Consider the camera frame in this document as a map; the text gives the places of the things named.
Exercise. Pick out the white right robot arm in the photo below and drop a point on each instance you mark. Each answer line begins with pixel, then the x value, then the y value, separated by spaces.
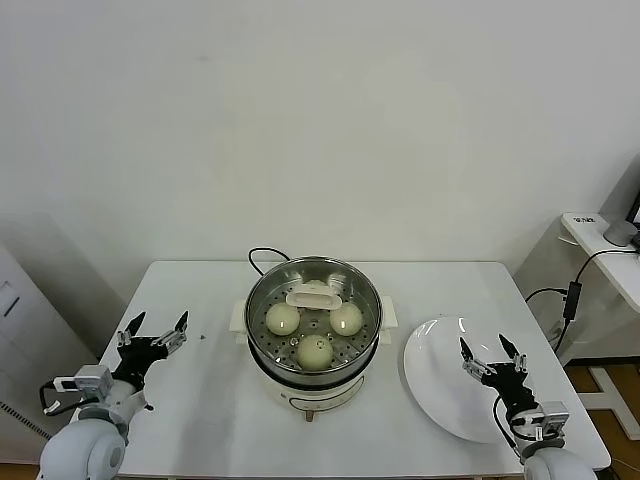
pixel 555 465

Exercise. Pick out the dark computer monitor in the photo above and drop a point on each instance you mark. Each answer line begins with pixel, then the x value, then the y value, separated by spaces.
pixel 635 210

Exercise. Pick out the stainless steel steamer basket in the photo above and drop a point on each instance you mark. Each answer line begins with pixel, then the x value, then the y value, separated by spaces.
pixel 376 336

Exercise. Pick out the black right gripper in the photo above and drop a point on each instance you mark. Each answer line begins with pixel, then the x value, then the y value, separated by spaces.
pixel 512 390

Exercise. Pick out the white electric cooker base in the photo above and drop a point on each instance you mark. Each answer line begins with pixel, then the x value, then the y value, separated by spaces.
pixel 320 395

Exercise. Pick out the grey monitor stand base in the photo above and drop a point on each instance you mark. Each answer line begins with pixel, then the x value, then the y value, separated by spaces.
pixel 619 232

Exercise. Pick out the round glass pot lid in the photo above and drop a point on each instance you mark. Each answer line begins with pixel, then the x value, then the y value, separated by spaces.
pixel 315 300

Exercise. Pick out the white steamed baozi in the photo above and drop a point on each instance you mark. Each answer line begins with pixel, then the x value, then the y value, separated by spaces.
pixel 315 352
pixel 346 320
pixel 314 286
pixel 282 320

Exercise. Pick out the white side desk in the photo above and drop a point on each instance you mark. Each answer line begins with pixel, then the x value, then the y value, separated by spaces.
pixel 615 270

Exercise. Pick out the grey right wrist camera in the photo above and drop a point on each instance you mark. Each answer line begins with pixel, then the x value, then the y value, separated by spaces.
pixel 552 420

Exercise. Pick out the white cabinet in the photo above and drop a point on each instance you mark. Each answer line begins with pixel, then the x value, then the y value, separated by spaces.
pixel 30 340

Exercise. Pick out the white round plate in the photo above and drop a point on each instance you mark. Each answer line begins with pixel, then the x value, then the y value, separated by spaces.
pixel 435 380

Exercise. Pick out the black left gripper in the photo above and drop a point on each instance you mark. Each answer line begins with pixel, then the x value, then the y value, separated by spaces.
pixel 137 357

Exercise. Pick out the white wall socket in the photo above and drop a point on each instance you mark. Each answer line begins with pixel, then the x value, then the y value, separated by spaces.
pixel 556 330

